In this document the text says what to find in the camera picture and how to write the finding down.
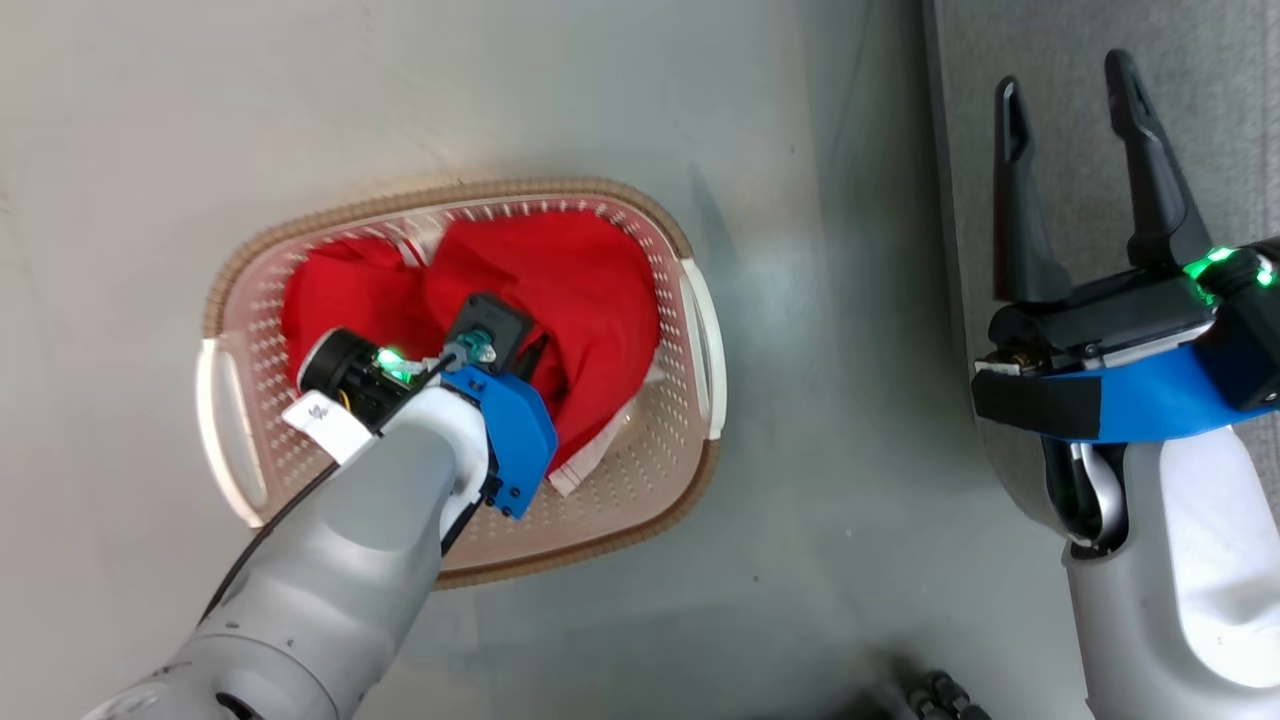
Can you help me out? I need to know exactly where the grey fabric sofa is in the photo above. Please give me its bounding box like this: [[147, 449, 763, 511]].
[[920, 0, 1280, 501]]

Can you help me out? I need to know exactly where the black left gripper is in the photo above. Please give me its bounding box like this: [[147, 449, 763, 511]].
[[298, 327, 552, 432]]

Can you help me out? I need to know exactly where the red white garment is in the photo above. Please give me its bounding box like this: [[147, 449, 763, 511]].
[[282, 210, 663, 497]]

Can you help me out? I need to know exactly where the white cable label tag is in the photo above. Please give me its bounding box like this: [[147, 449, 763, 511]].
[[282, 392, 371, 465]]

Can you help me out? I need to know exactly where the black cable with teal plug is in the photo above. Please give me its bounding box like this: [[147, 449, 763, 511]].
[[198, 340, 498, 623]]

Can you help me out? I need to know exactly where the cream perforated laundry basket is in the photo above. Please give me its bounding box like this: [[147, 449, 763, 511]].
[[197, 178, 728, 589]]

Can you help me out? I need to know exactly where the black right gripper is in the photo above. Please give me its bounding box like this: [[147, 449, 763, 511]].
[[985, 48, 1280, 411]]

